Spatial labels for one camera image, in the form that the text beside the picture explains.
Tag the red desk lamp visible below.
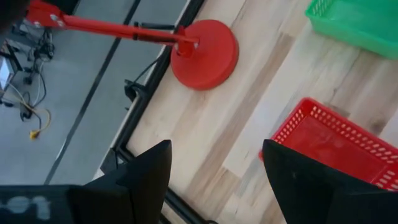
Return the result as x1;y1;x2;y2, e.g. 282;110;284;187
25;0;240;91

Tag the red plastic basket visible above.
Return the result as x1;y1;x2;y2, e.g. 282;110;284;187
258;96;398;192

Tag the green plastic basket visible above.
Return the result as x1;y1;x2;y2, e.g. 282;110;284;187
304;0;398;60

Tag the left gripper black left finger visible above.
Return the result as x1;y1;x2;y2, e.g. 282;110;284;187
68;139;173;224

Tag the yellow extension cable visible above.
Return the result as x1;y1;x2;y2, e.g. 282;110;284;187
6;82;52;141

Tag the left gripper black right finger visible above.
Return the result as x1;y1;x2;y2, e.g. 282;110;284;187
262;139;398;224

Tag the black metal table frame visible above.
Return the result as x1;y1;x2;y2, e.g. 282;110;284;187
99;0;220;224

